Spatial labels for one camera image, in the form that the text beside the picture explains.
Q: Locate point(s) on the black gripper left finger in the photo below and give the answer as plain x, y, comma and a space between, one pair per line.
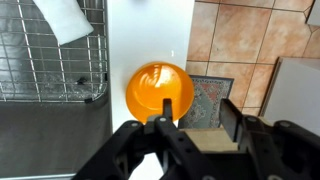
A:
166, 110

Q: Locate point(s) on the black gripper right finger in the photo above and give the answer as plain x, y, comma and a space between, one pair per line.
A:
230, 120

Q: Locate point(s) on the small orange plastic bowl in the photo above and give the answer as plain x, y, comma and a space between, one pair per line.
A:
156, 86

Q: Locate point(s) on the stainless steel sink basin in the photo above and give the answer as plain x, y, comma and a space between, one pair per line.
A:
50, 140

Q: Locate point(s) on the patterned floor rug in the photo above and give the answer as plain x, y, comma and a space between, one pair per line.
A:
206, 96

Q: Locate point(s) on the white sponge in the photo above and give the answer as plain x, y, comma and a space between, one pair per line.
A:
63, 20

